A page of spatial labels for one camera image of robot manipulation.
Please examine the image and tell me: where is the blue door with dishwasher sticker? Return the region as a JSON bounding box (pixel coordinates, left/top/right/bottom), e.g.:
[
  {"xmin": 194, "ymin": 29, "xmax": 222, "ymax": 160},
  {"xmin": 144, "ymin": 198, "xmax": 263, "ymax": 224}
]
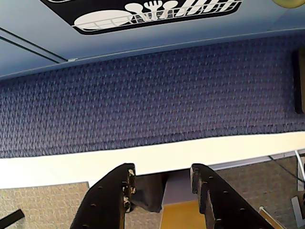
[{"xmin": 0, "ymin": 0, "xmax": 305, "ymax": 81}]

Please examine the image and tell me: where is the gold curved cabinet door handle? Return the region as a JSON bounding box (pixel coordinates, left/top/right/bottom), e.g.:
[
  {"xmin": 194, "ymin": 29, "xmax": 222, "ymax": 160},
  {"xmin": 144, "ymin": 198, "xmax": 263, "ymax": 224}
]
[{"xmin": 273, "ymin": 0, "xmax": 305, "ymax": 9}]

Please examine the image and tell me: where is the white cable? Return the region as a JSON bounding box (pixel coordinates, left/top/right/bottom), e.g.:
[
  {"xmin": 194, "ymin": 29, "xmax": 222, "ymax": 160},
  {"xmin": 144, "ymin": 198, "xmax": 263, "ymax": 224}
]
[{"xmin": 293, "ymin": 149, "xmax": 305, "ymax": 191}]

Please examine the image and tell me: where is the blue toy kitchen body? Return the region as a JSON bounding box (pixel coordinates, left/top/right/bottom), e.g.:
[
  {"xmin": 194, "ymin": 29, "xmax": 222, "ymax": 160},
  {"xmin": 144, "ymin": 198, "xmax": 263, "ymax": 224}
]
[{"xmin": 0, "ymin": 28, "xmax": 59, "ymax": 78}]

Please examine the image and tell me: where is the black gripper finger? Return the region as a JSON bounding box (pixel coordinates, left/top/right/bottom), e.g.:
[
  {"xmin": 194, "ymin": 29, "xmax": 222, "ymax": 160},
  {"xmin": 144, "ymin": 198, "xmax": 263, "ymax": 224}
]
[
  {"xmin": 190, "ymin": 163, "xmax": 272, "ymax": 229},
  {"xmin": 73, "ymin": 163, "xmax": 137, "ymax": 229}
]

